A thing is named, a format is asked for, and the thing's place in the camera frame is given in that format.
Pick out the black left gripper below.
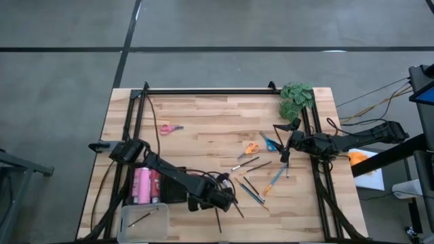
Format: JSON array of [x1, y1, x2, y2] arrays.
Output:
[[187, 184, 238, 214]]

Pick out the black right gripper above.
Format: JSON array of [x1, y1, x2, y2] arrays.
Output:
[[273, 117, 311, 165]]

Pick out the thin black paintbrush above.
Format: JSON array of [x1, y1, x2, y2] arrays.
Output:
[[214, 207, 223, 235], [127, 207, 160, 228], [233, 200, 245, 219]]

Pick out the black paintbrush silver end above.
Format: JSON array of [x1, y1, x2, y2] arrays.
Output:
[[242, 176, 267, 204]]

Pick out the gold ferrule black paintbrush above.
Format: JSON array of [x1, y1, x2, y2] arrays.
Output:
[[238, 160, 273, 176]]

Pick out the red paint bottle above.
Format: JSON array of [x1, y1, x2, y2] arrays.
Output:
[[151, 168, 161, 204]]

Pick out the blue scissors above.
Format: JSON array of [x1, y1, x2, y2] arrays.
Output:
[[258, 131, 283, 153]]

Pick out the orange scissors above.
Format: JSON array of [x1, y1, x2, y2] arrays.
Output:
[[237, 141, 260, 161]]

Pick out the potted green striped plant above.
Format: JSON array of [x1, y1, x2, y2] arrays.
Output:
[[278, 81, 315, 123]]

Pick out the silver ferrule black paintbrush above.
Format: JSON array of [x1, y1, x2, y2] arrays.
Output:
[[231, 156, 261, 171]]

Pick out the black mesh basket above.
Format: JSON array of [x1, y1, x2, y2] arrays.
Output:
[[159, 168, 189, 205]]

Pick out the orange object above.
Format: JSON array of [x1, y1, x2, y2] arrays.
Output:
[[349, 151, 371, 167]]

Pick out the clear plastic bin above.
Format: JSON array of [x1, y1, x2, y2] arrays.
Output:
[[116, 202, 170, 244]]

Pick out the pink scissors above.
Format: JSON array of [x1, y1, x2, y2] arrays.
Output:
[[159, 124, 185, 137]]

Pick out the white sheet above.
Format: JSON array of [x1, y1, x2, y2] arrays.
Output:
[[348, 148, 386, 192]]

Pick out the black diagonal beam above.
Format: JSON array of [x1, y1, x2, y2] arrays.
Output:
[[351, 133, 429, 179]]

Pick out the white cylinder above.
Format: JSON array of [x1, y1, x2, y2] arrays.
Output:
[[392, 178, 425, 201]]

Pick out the black equipment stand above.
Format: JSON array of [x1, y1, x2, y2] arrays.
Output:
[[408, 63, 434, 204]]

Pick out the blue screen tablet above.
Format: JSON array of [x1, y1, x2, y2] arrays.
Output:
[[409, 79, 434, 106]]

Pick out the black caster wheel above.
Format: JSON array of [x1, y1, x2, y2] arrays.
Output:
[[404, 226, 423, 244]]

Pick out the grey metal cart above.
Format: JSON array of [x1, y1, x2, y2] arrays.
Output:
[[0, 148, 55, 244]]

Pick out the blue handle orange paintbrush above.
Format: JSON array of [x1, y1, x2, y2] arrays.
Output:
[[262, 163, 289, 197]]

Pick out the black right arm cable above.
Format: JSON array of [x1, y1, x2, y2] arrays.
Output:
[[326, 117, 391, 137]]

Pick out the yellow floor cable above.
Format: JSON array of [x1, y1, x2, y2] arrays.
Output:
[[338, 86, 414, 120]]

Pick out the black cable at frame corner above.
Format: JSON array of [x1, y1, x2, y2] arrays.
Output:
[[146, 95, 161, 157]]

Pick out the black floor cable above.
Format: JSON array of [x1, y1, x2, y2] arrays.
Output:
[[335, 77, 413, 108]]

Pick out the brown cable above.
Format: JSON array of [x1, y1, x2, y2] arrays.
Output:
[[90, 161, 115, 232]]

